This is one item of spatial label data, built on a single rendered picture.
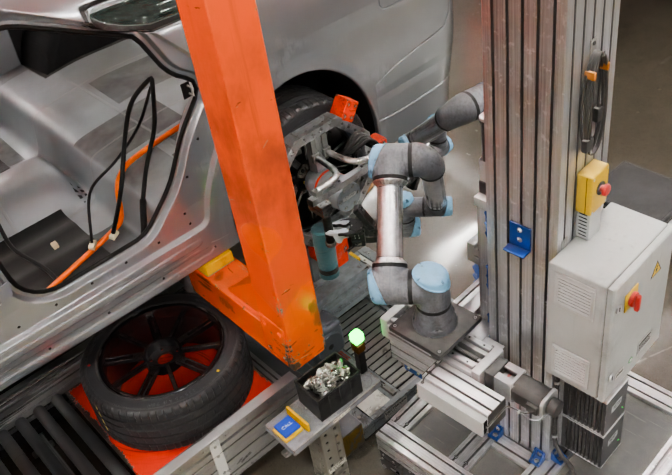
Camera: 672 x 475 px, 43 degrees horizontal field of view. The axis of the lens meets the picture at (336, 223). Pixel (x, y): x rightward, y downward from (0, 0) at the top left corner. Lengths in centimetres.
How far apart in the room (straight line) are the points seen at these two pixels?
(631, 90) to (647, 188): 150
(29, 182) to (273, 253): 140
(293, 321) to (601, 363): 108
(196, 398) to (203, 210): 71
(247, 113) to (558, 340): 115
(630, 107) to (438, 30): 194
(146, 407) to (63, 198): 107
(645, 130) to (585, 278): 291
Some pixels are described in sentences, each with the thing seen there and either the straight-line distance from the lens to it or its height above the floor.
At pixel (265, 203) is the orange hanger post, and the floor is 129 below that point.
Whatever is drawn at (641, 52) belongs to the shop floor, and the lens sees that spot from 607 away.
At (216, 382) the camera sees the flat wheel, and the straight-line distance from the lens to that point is 327.
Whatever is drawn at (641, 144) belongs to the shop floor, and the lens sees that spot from 514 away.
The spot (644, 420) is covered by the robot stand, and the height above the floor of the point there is 21.
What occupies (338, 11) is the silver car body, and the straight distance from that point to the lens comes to 337.
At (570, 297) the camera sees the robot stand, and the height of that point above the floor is 114.
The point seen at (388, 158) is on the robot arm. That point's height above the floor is 129.
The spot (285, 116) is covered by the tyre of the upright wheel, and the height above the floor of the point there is 117.
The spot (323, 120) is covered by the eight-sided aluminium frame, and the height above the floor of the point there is 110.
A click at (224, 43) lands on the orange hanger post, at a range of 239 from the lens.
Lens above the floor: 288
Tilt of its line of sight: 39 degrees down
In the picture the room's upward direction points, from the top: 10 degrees counter-clockwise
